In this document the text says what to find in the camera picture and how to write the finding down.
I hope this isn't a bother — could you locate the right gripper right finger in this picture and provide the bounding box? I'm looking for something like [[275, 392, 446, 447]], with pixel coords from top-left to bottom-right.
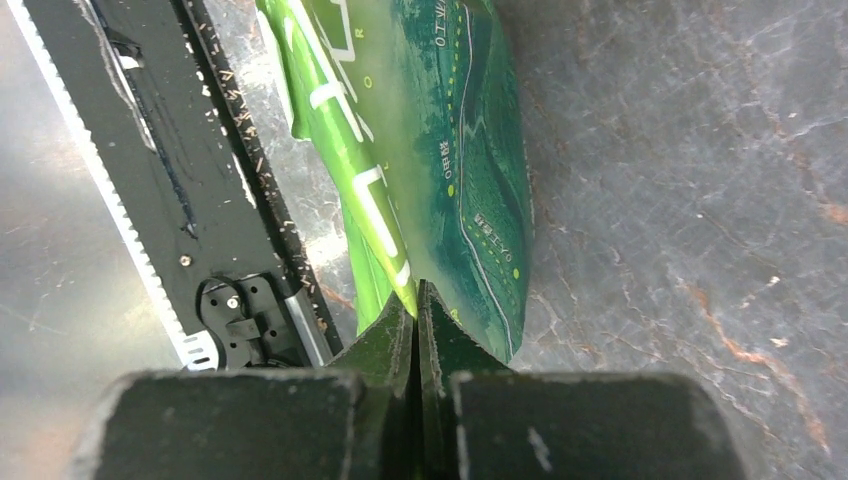
[[417, 281, 746, 479]]

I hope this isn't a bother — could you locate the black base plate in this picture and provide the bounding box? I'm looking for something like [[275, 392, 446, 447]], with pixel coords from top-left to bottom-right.
[[22, 1, 341, 370]]

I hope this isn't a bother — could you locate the slotted cable duct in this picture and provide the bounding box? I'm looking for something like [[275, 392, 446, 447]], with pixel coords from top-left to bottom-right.
[[7, 1, 219, 372]]

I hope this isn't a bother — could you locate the green litter bag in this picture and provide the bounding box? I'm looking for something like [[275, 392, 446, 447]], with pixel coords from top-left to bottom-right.
[[256, 1, 533, 362]]

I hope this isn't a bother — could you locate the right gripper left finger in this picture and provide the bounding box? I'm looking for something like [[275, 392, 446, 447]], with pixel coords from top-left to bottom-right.
[[69, 296, 414, 479]]

